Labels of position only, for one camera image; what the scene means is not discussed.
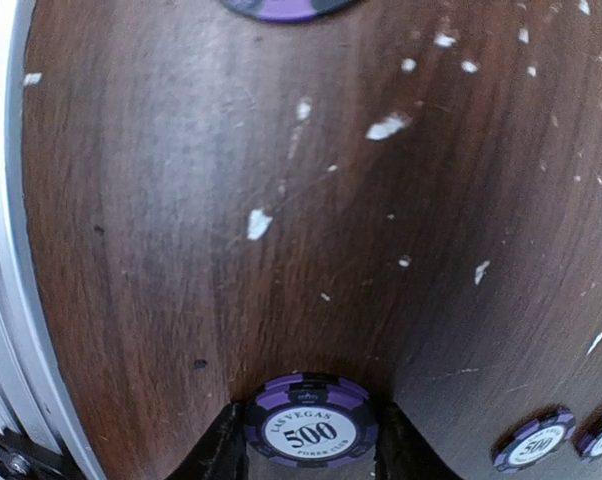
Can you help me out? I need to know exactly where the purple poker chip bottom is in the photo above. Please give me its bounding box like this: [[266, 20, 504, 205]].
[[221, 0, 354, 23]]

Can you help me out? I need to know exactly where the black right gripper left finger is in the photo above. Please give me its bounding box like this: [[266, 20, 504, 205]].
[[166, 402, 246, 480]]

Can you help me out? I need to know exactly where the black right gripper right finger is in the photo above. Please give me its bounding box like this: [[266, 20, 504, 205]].
[[375, 402, 461, 480]]

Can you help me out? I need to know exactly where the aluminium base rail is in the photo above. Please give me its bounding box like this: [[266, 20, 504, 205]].
[[0, 1, 105, 479]]

